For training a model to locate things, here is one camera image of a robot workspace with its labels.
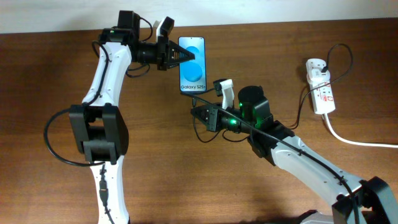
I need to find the blue Galaxy S25+ smartphone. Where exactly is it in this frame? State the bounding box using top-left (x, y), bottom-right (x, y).
top-left (178, 36), bottom-right (207, 92)

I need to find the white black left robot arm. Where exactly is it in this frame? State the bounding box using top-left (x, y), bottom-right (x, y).
top-left (68, 11), bottom-right (195, 223)

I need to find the white power strip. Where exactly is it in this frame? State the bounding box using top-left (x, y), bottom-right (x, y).
top-left (305, 58), bottom-right (335, 114)

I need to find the white power strip cord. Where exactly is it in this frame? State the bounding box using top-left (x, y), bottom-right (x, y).
top-left (322, 113), bottom-right (398, 149)

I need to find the black USB charging cable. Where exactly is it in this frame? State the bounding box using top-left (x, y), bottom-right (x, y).
top-left (192, 43), bottom-right (354, 144)

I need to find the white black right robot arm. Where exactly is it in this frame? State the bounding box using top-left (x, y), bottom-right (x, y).
top-left (191, 86), bottom-right (397, 223)

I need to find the white USB charger adapter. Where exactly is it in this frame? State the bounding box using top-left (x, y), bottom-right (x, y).
top-left (307, 68), bottom-right (330, 84)

